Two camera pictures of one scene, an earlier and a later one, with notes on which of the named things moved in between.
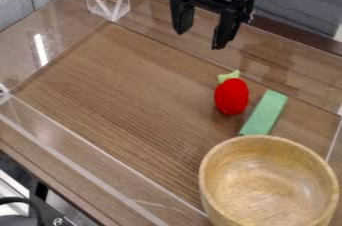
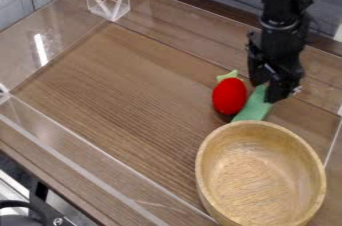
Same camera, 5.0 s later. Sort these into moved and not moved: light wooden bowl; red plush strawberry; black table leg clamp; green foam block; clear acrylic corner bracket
Moved: green foam block; light wooden bowl
Not moved: red plush strawberry; clear acrylic corner bracket; black table leg clamp
